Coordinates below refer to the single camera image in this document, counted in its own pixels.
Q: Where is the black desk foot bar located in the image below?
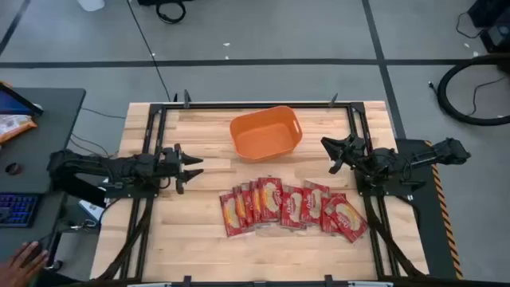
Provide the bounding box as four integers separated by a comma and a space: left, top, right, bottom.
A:
59, 181, 107, 209

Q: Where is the orange snack bag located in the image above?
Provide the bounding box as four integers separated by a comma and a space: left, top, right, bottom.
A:
0, 114, 38, 145

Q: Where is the black desk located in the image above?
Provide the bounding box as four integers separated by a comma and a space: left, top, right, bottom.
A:
0, 87, 87, 287

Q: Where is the orange plastic basket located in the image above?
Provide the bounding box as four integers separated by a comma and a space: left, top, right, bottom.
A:
229, 105, 304, 163

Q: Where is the black coiled cable loop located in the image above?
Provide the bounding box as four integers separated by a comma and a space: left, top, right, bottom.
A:
155, 0, 188, 26

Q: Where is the person's hand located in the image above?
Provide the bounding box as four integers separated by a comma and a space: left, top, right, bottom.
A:
0, 240, 50, 287

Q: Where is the long black floor cable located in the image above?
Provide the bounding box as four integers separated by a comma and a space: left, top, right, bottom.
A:
126, 0, 173, 103

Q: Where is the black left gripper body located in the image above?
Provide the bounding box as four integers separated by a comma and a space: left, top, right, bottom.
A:
159, 143, 186, 195

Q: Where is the thick black hose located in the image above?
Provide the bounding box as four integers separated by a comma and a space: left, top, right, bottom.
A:
436, 53, 510, 128

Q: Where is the black equipment case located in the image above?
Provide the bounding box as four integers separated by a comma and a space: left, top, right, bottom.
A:
467, 0, 510, 55

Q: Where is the white bucket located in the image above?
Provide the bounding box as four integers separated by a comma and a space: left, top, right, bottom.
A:
76, 0, 106, 13

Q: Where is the black caster wheel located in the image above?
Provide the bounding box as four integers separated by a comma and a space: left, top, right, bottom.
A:
46, 258, 65, 274

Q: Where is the thin black plug cable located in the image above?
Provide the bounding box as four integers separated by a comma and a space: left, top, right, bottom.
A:
427, 75, 510, 117

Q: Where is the key ring with carabiner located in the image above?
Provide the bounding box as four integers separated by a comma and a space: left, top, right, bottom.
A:
69, 218, 99, 233

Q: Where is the black mat with hazard stripe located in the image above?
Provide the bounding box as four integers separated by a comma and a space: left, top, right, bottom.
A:
393, 138, 465, 281

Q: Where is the white booklet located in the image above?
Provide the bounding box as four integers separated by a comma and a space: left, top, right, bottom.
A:
77, 199, 105, 222

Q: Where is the backlit keyboard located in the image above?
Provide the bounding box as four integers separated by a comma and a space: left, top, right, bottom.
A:
0, 193, 41, 229

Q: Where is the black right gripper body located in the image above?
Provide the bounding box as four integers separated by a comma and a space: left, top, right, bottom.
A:
338, 134, 369, 167

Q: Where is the computer monitor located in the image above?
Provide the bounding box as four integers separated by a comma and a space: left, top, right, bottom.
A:
0, 81, 45, 118

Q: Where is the small round black object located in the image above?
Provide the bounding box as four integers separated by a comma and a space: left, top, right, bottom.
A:
4, 161, 23, 177

